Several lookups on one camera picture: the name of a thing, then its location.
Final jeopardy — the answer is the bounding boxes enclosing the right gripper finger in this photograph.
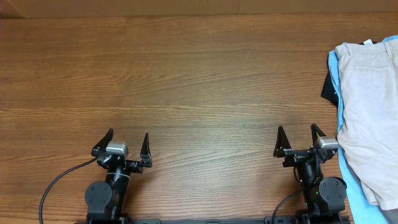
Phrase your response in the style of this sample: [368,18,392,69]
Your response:
[311,123,326,145]
[273,126,292,157]

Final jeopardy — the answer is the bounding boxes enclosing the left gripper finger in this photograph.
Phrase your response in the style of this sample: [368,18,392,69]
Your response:
[91,128,113,156]
[140,133,152,167]

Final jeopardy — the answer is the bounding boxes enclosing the beige shorts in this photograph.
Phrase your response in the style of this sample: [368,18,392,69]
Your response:
[335,39,397,210]

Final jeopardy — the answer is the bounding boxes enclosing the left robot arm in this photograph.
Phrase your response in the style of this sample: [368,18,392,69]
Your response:
[85,129,152,224]

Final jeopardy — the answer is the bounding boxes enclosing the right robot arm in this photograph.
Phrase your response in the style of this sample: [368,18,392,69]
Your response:
[269,123,350,224]

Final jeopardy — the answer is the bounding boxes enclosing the light blue t-shirt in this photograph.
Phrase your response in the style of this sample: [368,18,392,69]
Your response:
[337,35,397,223]

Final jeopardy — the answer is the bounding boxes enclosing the grey shorts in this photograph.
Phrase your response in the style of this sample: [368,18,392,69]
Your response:
[346,162,397,224]

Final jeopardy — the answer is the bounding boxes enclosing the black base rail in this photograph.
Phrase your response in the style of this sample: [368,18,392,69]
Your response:
[74,215,352,224]

